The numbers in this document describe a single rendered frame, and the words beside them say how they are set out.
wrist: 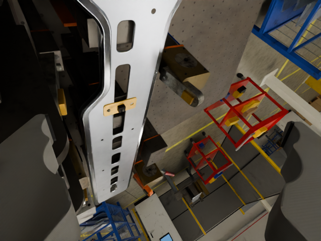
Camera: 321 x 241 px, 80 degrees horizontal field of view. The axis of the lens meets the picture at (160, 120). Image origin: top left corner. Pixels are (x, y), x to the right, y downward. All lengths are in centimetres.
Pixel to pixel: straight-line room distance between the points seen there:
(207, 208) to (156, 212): 192
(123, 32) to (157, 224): 664
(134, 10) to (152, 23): 4
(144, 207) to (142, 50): 664
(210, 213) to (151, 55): 746
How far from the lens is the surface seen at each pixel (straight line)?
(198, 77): 49
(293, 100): 446
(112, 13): 34
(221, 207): 782
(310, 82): 769
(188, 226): 764
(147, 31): 38
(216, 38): 109
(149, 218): 688
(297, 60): 250
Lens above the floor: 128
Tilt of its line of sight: 26 degrees down
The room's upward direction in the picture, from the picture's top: 145 degrees clockwise
